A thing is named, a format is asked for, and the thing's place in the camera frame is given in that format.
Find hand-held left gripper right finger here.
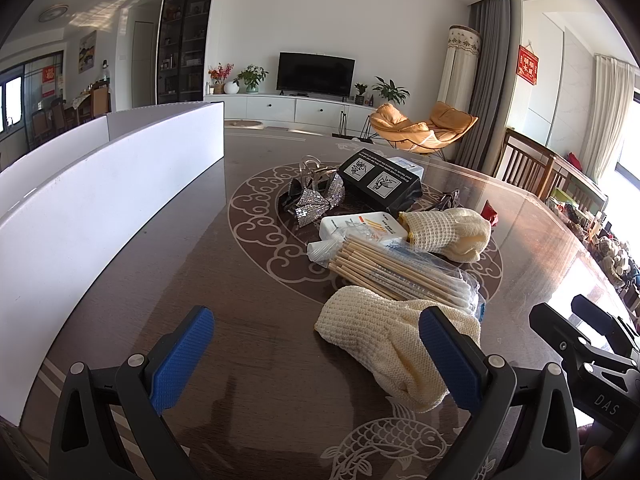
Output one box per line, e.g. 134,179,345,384
418,306,583,480

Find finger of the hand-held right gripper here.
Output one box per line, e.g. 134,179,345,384
529,301,640,431
571,294,640,361

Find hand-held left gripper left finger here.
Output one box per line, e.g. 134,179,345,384
48,305,216,480

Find cream knitted glove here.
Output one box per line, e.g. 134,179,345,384
398,207,492,262
314,286,482,413

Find white storage container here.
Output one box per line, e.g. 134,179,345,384
0,100,225,428

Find pile of household clutter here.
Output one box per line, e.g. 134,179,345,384
545,190,640,311

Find bag of wooden chopsticks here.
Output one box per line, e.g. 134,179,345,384
307,232,487,321

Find wooden slatted chair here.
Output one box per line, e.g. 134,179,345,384
492,128,556,196
540,155,608,216

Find rimless glasses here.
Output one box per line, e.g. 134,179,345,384
422,190,466,213

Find white flat packet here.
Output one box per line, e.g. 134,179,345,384
320,213,408,248

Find white sheer curtain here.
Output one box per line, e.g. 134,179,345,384
582,54,633,186

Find black cardboard box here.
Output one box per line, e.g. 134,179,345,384
338,149,423,213

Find clear plastic box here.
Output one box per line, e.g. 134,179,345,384
392,157,426,181

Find sequined bow hair clip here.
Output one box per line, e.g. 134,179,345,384
278,172,347,229

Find transparent hair claw clip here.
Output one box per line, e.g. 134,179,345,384
298,157,337,181

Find orange lounge chair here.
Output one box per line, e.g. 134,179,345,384
369,101,479,154

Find grey curtain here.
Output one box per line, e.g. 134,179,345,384
452,0,513,173

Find white television cabinet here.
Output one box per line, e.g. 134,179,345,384
204,93,378,136

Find dining chairs and table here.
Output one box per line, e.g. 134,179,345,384
30,85,112,141

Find large leafy potted plant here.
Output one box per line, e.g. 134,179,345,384
372,77,411,107

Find covered standing air conditioner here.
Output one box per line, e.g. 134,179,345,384
436,25,483,111

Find red flower bouquet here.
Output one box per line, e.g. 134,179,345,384
208,63,235,86

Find green potted plant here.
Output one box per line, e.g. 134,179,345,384
234,64,269,94

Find black flat television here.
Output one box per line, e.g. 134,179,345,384
277,52,356,97

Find dark glass display cabinet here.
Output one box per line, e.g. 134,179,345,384
152,0,218,107

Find red wall hanging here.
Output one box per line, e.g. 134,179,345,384
517,45,540,85

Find framed wall painting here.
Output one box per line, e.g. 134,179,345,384
78,31,97,71

